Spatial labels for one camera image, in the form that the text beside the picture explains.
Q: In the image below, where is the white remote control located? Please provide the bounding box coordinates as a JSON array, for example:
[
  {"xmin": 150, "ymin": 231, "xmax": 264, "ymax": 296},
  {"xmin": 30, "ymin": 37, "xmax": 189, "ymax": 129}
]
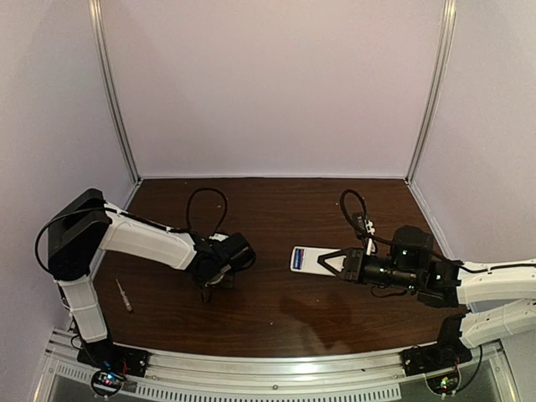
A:
[{"xmin": 289, "ymin": 245, "xmax": 337, "ymax": 276}]

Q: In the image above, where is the clear handle screwdriver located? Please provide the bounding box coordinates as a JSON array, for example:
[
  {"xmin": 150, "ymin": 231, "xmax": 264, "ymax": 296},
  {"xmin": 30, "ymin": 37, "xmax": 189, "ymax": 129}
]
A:
[{"xmin": 116, "ymin": 279, "xmax": 134, "ymax": 314}]

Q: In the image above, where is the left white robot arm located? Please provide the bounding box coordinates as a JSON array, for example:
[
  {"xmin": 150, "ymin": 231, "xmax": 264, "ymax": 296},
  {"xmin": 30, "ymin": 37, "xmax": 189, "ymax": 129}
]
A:
[{"xmin": 33, "ymin": 188, "xmax": 256, "ymax": 344}]

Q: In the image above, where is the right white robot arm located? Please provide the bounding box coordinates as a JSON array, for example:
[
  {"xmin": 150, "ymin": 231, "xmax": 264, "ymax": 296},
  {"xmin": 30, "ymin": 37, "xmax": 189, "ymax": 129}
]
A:
[{"xmin": 295, "ymin": 226, "xmax": 535, "ymax": 349}]

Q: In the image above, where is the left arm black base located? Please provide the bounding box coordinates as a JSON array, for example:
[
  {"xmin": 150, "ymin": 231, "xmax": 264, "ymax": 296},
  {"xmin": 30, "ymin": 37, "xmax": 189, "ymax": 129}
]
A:
[{"xmin": 76, "ymin": 339, "xmax": 149, "ymax": 378}]

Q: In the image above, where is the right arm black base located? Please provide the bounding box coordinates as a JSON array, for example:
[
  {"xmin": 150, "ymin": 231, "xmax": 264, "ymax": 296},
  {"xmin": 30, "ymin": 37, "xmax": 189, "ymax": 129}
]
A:
[{"xmin": 399, "ymin": 314, "xmax": 472, "ymax": 376}]

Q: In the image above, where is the blue battery in remote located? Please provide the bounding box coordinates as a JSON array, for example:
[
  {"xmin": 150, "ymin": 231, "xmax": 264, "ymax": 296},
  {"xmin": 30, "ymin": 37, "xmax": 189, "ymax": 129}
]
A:
[{"xmin": 291, "ymin": 248, "xmax": 303, "ymax": 271}]

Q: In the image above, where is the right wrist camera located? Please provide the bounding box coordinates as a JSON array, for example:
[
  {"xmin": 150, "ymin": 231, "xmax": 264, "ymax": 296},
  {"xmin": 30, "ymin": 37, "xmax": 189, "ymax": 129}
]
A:
[{"xmin": 352, "ymin": 213, "xmax": 377, "ymax": 255}]

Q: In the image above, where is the left black braided cable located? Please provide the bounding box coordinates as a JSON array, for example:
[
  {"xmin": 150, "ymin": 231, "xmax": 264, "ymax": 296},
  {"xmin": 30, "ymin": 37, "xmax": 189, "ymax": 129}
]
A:
[{"xmin": 186, "ymin": 188, "xmax": 229, "ymax": 240}]

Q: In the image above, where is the black braided cable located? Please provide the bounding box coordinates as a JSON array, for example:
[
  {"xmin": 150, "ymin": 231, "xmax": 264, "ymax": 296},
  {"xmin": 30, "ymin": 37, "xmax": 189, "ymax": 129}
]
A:
[
  {"xmin": 186, "ymin": 188, "xmax": 229, "ymax": 240},
  {"xmin": 339, "ymin": 188, "xmax": 378, "ymax": 244}
]

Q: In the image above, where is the right black braided cable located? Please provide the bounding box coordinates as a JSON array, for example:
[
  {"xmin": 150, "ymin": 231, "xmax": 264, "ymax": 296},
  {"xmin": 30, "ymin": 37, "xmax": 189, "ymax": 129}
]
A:
[{"xmin": 339, "ymin": 188, "xmax": 378, "ymax": 244}]

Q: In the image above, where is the front aluminium rail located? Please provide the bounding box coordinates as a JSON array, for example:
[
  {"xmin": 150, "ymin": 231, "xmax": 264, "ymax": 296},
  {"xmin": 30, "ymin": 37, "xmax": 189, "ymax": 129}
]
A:
[{"xmin": 30, "ymin": 329, "xmax": 521, "ymax": 401}]

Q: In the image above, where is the right aluminium corner post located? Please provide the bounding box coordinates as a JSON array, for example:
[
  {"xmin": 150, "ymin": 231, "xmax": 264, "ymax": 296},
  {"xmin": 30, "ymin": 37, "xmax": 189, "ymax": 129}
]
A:
[{"xmin": 405, "ymin": 0, "xmax": 456, "ymax": 186}]

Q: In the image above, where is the aluminium corner post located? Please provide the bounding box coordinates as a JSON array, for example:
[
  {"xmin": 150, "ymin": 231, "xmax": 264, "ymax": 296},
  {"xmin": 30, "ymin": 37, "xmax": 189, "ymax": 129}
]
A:
[
  {"xmin": 88, "ymin": 0, "xmax": 142, "ymax": 184},
  {"xmin": 405, "ymin": 0, "xmax": 456, "ymax": 186}
]

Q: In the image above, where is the left aluminium corner post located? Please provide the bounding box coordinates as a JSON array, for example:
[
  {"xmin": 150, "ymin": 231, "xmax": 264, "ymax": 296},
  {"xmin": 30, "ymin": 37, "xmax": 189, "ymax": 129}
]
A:
[{"xmin": 88, "ymin": 0, "xmax": 142, "ymax": 184}]

